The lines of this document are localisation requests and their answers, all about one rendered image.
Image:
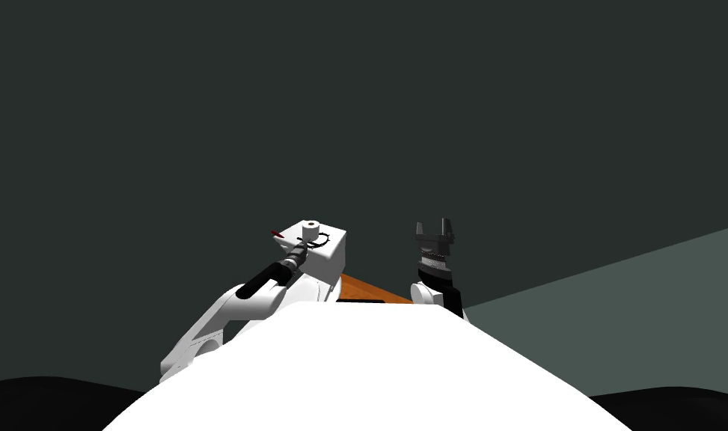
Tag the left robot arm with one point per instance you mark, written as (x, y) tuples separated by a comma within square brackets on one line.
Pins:
[(232, 308)]

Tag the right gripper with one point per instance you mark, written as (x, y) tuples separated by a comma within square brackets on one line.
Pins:
[(435, 242)]

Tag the orange wooden table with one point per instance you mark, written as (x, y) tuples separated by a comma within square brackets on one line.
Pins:
[(363, 292)]

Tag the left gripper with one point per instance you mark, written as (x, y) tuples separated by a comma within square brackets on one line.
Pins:
[(300, 249)]

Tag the white box-shaped table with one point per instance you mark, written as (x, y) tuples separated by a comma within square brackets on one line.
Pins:
[(331, 254)]

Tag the white paper roll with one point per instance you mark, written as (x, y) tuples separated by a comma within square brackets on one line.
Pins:
[(310, 229)]

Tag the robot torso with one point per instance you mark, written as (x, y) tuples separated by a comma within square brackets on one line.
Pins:
[(363, 371)]

